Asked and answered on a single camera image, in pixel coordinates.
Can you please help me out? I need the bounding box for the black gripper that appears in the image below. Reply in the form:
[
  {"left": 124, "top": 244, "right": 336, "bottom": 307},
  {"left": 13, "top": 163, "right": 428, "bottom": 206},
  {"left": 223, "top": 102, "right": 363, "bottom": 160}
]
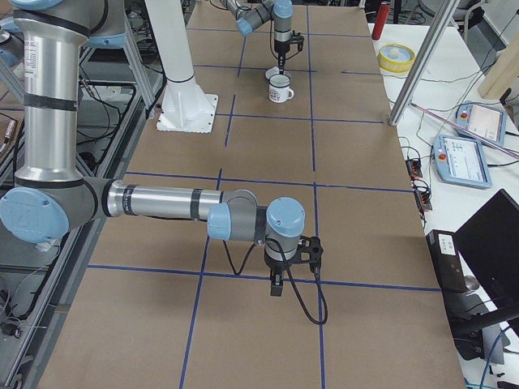
[
  {"left": 264, "top": 249, "right": 297, "bottom": 297},
  {"left": 273, "top": 40, "right": 291, "bottom": 75}
]

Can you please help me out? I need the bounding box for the clear glass funnel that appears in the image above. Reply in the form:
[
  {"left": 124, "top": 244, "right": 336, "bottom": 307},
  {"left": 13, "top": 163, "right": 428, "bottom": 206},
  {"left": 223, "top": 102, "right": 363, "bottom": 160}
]
[{"left": 268, "top": 74, "right": 290, "bottom": 88}]

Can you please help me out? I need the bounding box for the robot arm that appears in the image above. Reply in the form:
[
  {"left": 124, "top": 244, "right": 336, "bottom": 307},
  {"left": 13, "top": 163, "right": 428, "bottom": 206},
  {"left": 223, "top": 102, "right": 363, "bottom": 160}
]
[
  {"left": 1, "top": 1, "right": 309, "bottom": 296},
  {"left": 209, "top": 0, "right": 304, "bottom": 79}
]

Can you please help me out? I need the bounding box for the white enamel mug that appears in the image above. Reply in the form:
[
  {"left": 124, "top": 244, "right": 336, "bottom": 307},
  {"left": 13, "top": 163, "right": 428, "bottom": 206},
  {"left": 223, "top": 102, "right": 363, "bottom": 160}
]
[{"left": 268, "top": 81, "right": 294, "bottom": 104}]

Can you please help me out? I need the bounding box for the yellow rimmed bowl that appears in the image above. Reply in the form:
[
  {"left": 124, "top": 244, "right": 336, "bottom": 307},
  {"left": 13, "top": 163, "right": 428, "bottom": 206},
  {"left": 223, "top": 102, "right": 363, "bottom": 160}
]
[{"left": 378, "top": 43, "right": 416, "bottom": 73}]

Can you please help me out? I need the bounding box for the red cylinder tube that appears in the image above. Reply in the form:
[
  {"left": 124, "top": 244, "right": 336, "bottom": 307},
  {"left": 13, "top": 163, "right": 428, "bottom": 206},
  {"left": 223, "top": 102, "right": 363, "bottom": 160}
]
[{"left": 371, "top": 1, "right": 391, "bottom": 41}]

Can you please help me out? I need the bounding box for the black computer box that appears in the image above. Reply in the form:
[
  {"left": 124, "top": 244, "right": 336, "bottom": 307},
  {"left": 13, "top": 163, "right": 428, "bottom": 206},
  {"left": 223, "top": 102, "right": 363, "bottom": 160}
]
[{"left": 427, "top": 229, "right": 469, "bottom": 293}]

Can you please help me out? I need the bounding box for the near teach pendant tablet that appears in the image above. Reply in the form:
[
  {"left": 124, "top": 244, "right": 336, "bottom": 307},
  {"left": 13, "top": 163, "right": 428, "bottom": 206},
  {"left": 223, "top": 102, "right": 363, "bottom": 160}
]
[{"left": 433, "top": 135, "right": 492, "bottom": 189}]

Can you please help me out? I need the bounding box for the teach pendant tablet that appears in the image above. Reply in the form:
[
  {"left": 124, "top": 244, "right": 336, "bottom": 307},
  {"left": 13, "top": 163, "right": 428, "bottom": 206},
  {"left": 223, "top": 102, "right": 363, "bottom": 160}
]
[
  {"left": 433, "top": 135, "right": 492, "bottom": 189},
  {"left": 456, "top": 101, "right": 506, "bottom": 146}
]

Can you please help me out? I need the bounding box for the far teach pendant tablet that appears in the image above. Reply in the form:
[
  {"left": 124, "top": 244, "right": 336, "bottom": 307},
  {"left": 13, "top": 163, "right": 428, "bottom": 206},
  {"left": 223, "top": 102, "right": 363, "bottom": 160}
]
[{"left": 456, "top": 101, "right": 506, "bottom": 146}]

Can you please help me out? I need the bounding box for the black monitor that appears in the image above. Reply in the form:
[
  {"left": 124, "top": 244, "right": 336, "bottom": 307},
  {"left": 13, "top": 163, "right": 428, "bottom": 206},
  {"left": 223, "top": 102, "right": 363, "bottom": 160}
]
[{"left": 454, "top": 189, "right": 518, "bottom": 302}]

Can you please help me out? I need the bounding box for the wooden beam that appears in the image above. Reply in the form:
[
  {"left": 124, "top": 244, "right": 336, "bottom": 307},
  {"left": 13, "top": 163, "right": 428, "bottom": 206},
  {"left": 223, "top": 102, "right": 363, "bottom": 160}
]
[{"left": 478, "top": 36, "right": 519, "bottom": 100}]

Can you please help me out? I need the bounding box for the grabber reach stick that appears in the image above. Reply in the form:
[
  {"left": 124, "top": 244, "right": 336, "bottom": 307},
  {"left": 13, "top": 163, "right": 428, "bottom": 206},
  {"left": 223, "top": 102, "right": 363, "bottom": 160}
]
[{"left": 409, "top": 102, "right": 519, "bottom": 160}]

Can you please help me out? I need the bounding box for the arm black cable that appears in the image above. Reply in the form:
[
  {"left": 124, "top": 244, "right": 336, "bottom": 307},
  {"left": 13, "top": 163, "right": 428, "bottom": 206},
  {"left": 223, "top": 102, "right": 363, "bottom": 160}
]
[
  {"left": 267, "top": 24, "right": 303, "bottom": 62},
  {"left": 221, "top": 237, "right": 329, "bottom": 325}
]

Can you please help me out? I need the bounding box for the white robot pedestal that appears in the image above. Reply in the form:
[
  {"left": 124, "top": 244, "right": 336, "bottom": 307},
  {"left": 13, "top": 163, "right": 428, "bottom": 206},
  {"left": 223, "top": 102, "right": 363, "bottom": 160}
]
[{"left": 145, "top": 0, "right": 218, "bottom": 134}]

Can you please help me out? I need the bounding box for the aluminium frame post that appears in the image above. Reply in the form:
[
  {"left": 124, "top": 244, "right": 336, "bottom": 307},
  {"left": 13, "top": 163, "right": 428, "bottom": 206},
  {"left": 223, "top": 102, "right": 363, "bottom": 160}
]
[{"left": 388, "top": 0, "right": 459, "bottom": 126}]

